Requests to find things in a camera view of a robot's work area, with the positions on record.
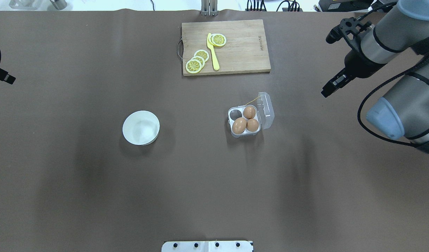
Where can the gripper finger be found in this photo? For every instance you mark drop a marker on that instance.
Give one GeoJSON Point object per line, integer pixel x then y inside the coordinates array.
{"type": "Point", "coordinates": [6, 77]}

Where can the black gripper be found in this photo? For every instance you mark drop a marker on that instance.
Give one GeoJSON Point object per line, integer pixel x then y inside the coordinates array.
{"type": "Point", "coordinates": [358, 67]}

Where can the clear plastic egg box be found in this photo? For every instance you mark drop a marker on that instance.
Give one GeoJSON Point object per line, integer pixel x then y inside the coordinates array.
{"type": "Point", "coordinates": [265, 114]}

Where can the brown egg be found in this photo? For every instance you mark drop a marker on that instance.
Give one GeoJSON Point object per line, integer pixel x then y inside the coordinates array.
{"type": "Point", "coordinates": [249, 112]}
{"type": "Point", "coordinates": [252, 125]}
{"type": "Point", "coordinates": [239, 126]}

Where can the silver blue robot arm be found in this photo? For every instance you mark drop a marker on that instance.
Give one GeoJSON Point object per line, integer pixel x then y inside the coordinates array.
{"type": "Point", "coordinates": [397, 110]}

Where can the brown egg in box front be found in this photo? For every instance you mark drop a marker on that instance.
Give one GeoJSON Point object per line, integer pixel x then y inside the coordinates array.
{"type": "Point", "coordinates": [249, 112]}

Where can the wooden cutting board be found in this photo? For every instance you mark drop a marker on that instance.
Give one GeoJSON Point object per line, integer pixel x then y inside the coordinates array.
{"type": "Point", "coordinates": [245, 51]}

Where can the yellow plastic knife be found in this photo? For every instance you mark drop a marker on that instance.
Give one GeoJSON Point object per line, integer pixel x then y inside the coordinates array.
{"type": "Point", "coordinates": [215, 62]}

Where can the lemon slice near knife tip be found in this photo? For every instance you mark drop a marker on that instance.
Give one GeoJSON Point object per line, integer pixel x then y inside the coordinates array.
{"type": "Point", "coordinates": [218, 40]}

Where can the lemon slice under knife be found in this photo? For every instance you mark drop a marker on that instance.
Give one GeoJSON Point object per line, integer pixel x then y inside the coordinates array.
{"type": "Point", "coordinates": [209, 39]}

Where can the lemon slice middle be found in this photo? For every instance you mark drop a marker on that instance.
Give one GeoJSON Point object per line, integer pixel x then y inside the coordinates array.
{"type": "Point", "coordinates": [199, 59]}

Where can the lemon slice top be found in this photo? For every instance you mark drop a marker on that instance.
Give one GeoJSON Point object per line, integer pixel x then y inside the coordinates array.
{"type": "Point", "coordinates": [193, 66]}

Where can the white paper bowl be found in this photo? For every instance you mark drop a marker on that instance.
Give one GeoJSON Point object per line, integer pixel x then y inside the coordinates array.
{"type": "Point", "coordinates": [141, 128]}

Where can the aluminium frame post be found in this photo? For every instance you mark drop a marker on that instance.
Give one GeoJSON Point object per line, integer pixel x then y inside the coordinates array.
{"type": "Point", "coordinates": [209, 8]}

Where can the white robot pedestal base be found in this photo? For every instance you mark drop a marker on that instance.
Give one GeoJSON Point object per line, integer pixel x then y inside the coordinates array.
{"type": "Point", "coordinates": [208, 246]}

